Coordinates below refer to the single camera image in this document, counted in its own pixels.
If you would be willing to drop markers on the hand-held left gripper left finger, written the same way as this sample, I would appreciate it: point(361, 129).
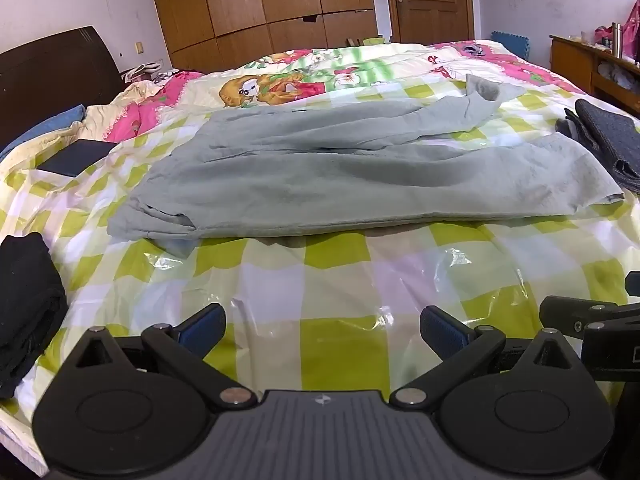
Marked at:
point(202, 330)

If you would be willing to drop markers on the dark wooden headboard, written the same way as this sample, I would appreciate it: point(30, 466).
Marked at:
point(55, 80)

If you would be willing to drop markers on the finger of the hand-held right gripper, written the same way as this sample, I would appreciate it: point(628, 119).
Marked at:
point(562, 312)

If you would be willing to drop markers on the yellow-green checked plastic sheet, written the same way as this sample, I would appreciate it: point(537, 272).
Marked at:
point(320, 280)

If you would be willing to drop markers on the blue pillow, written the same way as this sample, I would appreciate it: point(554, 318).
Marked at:
point(45, 127)

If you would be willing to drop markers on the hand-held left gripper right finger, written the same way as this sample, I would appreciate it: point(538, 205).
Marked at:
point(445, 332)

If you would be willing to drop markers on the dark grey folded garment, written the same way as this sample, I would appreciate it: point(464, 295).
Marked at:
point(610, 140)

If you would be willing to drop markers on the cartoon printed quilt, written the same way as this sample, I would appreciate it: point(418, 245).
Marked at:
point(280, 85)

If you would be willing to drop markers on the brown wooden wardrobe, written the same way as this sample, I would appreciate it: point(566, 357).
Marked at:
point(260, 0)

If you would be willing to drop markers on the blue foam mat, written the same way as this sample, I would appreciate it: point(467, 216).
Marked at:
point(512, 44)

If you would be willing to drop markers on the black folded cloth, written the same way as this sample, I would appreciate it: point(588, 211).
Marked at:
point(27, 310)

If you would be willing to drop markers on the wooden side desk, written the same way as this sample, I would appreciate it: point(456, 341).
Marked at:
point(575, 62)

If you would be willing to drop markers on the pink bag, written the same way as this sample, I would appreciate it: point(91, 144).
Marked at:
point(602, 35)

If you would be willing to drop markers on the grey-green pants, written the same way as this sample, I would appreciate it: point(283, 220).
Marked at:
point(325, 175)

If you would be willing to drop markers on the brown wooden door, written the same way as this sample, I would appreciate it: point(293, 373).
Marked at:
point(432, 0)

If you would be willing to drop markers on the metal bottle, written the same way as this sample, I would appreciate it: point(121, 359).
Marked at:
point(617, 40)

